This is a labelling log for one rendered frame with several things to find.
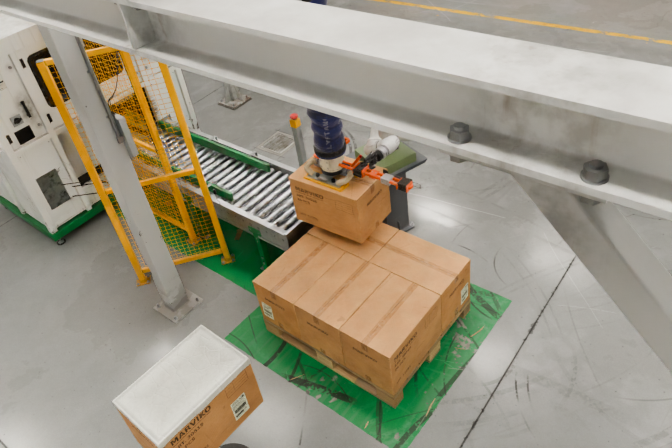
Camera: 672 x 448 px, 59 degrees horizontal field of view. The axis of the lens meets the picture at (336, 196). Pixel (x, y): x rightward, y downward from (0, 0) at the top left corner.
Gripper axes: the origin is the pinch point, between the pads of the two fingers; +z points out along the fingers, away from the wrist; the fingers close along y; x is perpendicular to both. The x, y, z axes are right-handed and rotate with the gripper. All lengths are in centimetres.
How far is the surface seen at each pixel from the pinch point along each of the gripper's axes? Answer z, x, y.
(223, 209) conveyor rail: 34, 128, 65
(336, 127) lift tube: 1.6, 15.9, -30.5
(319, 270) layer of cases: 45, 13, 65
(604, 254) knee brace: 185, -201, -182
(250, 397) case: 154, -32, 43
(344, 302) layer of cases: 59, -21, 64
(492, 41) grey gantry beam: 178, -180, -205
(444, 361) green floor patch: 31, -80, 119
